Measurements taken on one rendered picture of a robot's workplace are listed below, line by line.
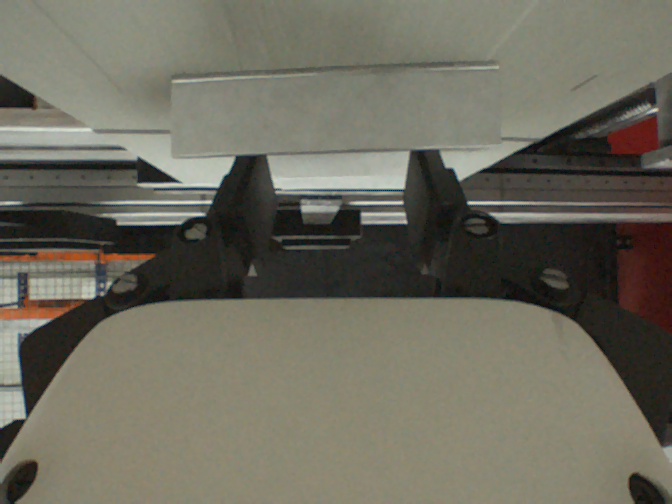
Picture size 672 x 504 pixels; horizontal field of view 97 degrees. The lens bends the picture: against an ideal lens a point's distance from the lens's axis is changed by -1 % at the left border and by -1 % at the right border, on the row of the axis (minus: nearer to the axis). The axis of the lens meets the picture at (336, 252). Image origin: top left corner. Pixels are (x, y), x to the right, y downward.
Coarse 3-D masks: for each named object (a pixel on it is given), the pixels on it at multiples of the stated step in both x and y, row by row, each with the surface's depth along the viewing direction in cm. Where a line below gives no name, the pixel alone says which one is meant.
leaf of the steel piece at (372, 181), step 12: (276, 180) 18; (288, 180) 19; (300, 180) 19; (312, 180) 19; (324, 180) 19; (336, 180) 19; (348, 180) 19; (360, 180) 19; (372, 180) 19; (384, 180) 19; (396, 180) 19
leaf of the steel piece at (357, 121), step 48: (192, 96) 8; (240, 96) 8; (288, 96) 8; (336, 96) 8; (384, 96) 8; (432, 96) 8; (480, 96) 8; (192, 144) 8; (240, 144) 8; (288, 144) 8; (336, 144) 8; (384, 144) 8; (432, 144) 8; (480, 144) 8
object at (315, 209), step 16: (304, 208) 27; (320, 208) 27; (336, 208) 28; (288, 224) 40; (304, 224) 40; (320, 224) 40; (336, 224) 40; (352, 224) 40; (288, 240) 41; (304, 240) 41; (320, 240) 41; (336, 240) 41
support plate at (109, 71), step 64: (0, 0) 5; (64, 0) 6; (128, 0) 6; (192, 0) 6; (256, 0) 6; (320, 0) 6; (384, 0) 6; (448, 0) 6; (512, 0) 6; (576, 0) 6; (640, 0) 6; (0, 64) 7; (64, 64) 7; (128, 64) 8; (192, 64) 8; (256, 64) 8; (320, 64) 8; (384, 64) 8; (512, 64) 8; (576, 64) 8; (640, 64) 8; (128, 128) 11; (512, 128) 12
